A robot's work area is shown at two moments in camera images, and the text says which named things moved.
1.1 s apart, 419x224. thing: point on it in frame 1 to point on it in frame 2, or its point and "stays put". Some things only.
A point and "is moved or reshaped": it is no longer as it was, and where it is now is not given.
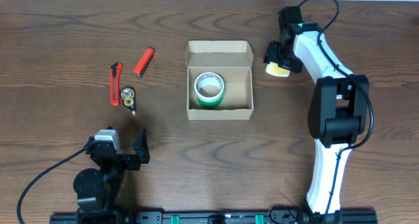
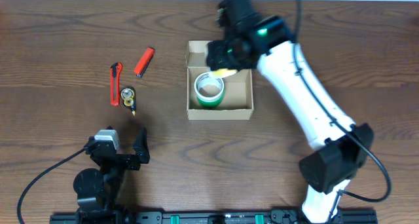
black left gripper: x=141 y=155 stays put
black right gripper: x=294 y=64 to x=214 y=61
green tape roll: x=213 y=103 stays put
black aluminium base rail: x=215 y=217 stays put
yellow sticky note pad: x=273 y=69 is moved or reshaped
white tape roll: x=209 y=86 stays put
